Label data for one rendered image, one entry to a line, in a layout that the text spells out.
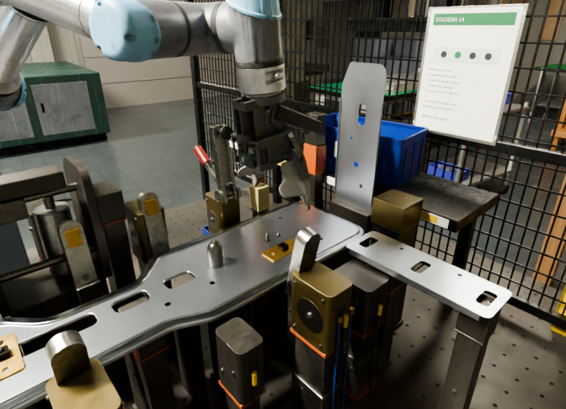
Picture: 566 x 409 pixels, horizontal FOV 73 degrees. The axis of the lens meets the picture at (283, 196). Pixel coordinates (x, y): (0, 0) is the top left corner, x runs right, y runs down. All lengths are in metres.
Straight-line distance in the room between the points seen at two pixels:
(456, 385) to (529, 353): 0.34
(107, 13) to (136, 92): 7.53
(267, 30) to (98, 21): 0.22
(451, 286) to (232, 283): 0.38
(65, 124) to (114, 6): 5.01
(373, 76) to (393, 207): 0.28
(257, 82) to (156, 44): 0.15
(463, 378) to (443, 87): 0.68
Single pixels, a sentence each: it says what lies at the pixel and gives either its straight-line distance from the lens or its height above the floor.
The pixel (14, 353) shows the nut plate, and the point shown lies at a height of 1.00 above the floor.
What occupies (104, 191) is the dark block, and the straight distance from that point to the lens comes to 0.81.
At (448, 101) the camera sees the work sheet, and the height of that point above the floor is 1.23.
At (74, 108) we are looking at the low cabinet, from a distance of 5.51.
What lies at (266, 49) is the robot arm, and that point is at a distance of 0.59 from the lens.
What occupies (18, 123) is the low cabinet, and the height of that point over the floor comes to 0.37.
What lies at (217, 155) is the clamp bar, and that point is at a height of 1.16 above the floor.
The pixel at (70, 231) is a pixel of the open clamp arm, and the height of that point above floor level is 1.09.
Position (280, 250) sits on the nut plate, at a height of 1.00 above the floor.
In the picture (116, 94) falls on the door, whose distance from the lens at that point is 7.98.
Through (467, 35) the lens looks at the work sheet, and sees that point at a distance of 1.08.
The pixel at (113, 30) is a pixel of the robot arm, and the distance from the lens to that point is 0.54.
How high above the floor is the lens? 1.41
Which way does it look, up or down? 24 degrees down
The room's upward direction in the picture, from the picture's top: straight up
